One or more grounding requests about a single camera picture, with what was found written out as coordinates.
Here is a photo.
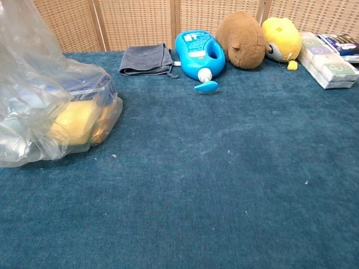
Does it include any brown capybara plush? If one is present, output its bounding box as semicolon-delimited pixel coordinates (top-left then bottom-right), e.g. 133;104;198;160
214;10;268;70

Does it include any yellow plush toy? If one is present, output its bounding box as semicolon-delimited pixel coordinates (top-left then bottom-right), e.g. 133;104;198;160
261;17;303;72

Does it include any blue box in bag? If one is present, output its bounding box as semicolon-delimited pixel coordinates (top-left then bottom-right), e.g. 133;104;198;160
66;69;114;99

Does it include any blue carpet table cover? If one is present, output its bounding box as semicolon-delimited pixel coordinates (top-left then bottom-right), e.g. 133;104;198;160
0;50;359;269

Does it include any clear plastic bag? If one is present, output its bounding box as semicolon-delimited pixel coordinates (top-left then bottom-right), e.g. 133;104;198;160
0;0;124;169

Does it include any yellow sponge in bag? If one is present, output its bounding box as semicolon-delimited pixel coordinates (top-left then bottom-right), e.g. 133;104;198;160
49;100;98;147

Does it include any blue pump bottle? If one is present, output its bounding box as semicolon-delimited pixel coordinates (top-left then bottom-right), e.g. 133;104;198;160
174;30;226;92

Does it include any pastel tissue pack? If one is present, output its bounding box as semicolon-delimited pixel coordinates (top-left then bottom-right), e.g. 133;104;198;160
297;31;359;90

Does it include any woven rattan folding screen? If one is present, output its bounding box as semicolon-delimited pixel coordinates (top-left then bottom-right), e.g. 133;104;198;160
31;0;359;53

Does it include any grey folded cloth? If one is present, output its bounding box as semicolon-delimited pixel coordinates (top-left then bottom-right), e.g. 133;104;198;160
118;43;180;80

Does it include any dark blue snack box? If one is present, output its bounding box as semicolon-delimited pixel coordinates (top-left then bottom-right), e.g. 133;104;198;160
317;33;359;63

